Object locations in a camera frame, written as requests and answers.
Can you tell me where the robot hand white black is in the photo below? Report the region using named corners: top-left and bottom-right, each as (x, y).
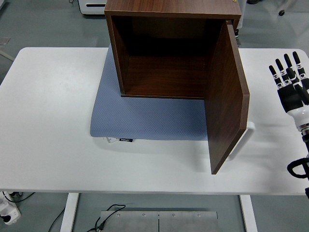
top-left (268, 51), bottom-right (309, 128)

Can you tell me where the brown wooden cabinet door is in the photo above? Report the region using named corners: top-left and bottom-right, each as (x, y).
top-left (204, 20), bottom-right (250, 175)

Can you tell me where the brown wooden cabinet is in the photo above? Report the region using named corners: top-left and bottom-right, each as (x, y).
top-left (104, 0), bottom-right (242, 100)

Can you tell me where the black caster wheel with rod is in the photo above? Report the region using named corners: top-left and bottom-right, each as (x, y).
top-left (278, 0), bottom-right (293, 17)

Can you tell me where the person's leg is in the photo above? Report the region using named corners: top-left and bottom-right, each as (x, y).
top-left (235, 0), bottom-right (248, 39)

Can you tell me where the white table leg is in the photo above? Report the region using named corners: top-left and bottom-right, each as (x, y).
top-left (239, 194), bottom-right (258, 232)
top-left (59, 193), bottom-right (80, 232)

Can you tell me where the blue-grey perforated mat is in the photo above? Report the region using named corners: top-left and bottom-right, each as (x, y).
top-left (90, 44), bottom-right (210, 142)

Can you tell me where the grey metal plate with screws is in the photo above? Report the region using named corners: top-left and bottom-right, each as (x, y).
top-left (99, 210), bottom-right (219, 232)

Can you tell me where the white appliance with dark slot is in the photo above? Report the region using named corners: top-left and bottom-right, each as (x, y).
top-left (77, 0), bottom-right (108, 16)

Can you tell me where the grey slanted metal bar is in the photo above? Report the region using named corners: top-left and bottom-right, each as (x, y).
top-left (0, 49), bottom-right (15, 62)

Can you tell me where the white power strip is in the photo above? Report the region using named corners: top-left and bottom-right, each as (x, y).
top-left (0, 192), bottom-right (21, 226)

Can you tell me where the white door handle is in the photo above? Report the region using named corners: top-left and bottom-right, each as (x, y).
top-left (225, 121), bottom-right (256, 161)

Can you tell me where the black floor cable with plug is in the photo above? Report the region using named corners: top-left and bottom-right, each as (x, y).
top-left (47, 204), bottom-right (126, 232)

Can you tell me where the thin black power-strip cable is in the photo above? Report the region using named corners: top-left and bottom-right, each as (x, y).
top-left (1, 191), bottom-right (36, 203)

